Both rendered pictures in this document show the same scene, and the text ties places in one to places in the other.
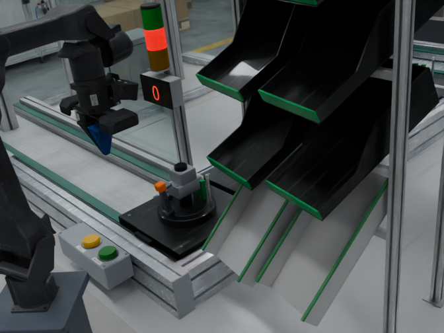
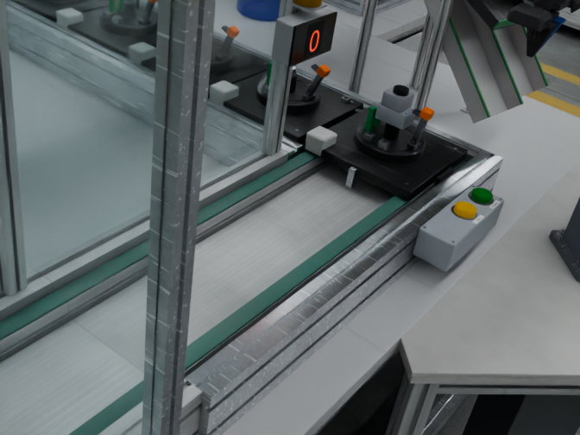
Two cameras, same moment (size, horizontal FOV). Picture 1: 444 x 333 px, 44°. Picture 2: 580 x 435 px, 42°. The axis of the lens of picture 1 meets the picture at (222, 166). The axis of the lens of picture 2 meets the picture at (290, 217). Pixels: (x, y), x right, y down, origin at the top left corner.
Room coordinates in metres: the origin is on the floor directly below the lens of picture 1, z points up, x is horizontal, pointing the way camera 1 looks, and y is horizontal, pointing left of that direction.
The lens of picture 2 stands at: (1.72, 1.31, 1.68)
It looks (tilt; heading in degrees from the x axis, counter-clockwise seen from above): 34 degrees down; 251
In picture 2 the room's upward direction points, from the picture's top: 10 degrees clockwise
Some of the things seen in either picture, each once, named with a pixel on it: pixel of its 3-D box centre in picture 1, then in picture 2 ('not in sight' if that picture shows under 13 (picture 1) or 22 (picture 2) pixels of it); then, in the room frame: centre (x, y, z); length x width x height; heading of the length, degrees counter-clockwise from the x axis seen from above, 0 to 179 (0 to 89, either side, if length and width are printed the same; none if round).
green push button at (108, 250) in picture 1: (108, 254); (481, 197); (1.00, 0.27, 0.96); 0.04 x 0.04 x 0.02
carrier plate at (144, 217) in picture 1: (187, 215); (387, 149); (1.13, 0.09, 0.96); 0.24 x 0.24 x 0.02; 39
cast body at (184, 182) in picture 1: (185, 176); (393, 102); (1.13, 0.09, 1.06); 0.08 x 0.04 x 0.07; 130
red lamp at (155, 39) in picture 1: (155, 37); not in sight; (1.35, 0.12, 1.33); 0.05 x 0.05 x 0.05
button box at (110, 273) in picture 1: (94, 253); (459, 225); (1.05, 0.31, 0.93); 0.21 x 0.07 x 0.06; 39
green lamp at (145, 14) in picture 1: (152, 17); not in sight; (1.35, 0.12, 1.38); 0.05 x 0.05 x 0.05
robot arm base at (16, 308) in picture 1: (32, 285); not in sight; (0.75, 0.34, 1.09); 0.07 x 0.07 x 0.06; 83
